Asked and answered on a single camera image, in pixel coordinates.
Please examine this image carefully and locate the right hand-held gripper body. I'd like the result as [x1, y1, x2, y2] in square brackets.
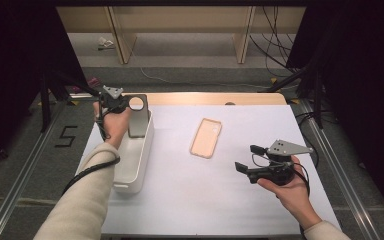
[246, 139, 314, 187]

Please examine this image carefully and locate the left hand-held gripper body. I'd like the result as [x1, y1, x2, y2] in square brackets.
[97, 85, 128, 115]

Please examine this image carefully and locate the grey phone case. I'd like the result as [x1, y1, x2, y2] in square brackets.
[127, 93, 150, 139]

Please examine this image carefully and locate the beige phone case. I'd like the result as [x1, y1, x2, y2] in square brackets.
[189, 117, 223, 160]

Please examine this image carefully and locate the white plastic storage box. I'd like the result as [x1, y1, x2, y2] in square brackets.
[111, 108, 155, 194]

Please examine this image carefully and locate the person's left hand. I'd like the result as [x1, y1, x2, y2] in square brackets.
[92, 101, 133, 150]

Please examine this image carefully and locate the person's right hand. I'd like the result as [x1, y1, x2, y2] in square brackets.
[257, 156, 323, 231]

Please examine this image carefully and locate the pink object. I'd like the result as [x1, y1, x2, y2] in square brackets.
[71, 76, 101, 94]

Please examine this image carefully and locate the white table mat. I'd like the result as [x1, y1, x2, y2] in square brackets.
[76, 104, 343, 236]

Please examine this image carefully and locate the crumpled white paper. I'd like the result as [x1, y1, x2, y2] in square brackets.
[97, 36, 116, 51]

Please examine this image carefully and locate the black metal stand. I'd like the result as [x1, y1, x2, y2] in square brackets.
[266, 63, 324, 129]
[39, 71, 109, 133]

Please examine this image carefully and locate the light wooden shelf unit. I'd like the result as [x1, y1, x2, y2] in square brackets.
[56, 5, 307, 65]

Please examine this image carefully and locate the black curtain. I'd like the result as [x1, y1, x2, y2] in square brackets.
[0, 0, 88, 174]
[286, 0, 384, 218]

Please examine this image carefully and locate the right hand-held gripper cable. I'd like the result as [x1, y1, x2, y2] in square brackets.
[251, 153, 312, 198]

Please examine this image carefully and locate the hand-held gripper cable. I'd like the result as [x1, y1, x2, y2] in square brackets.
[251, 153, 312, 198]
[61, 99, 122, 196]

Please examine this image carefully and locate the aluminium floor rail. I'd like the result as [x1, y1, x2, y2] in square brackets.
[299, 99, 381, 240]
[0, 99, 69, 240]

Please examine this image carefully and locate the left hand-held gripper cable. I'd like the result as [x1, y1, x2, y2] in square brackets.
[61, 99, 122, 196]

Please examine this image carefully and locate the bundle of black cables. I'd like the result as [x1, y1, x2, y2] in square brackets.
[249, 5, 301, 79]

